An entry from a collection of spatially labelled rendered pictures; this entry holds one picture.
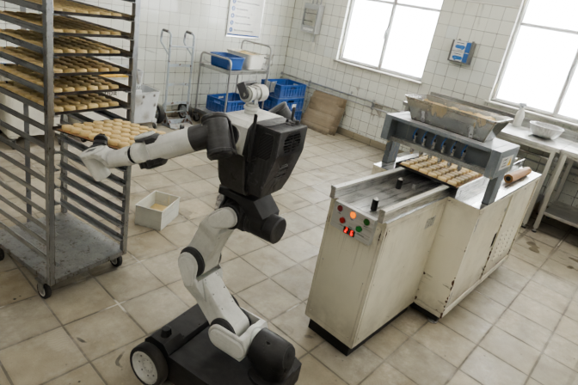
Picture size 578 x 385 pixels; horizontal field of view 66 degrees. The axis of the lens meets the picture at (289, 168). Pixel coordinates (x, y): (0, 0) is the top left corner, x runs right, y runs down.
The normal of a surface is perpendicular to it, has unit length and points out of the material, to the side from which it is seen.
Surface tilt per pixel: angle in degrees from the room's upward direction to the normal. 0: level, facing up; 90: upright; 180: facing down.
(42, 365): 0
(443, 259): 90
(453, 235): 90
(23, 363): 0
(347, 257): 90
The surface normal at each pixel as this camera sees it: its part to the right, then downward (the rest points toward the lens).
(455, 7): -0.66, 0.15
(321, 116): -0.55, -0.23
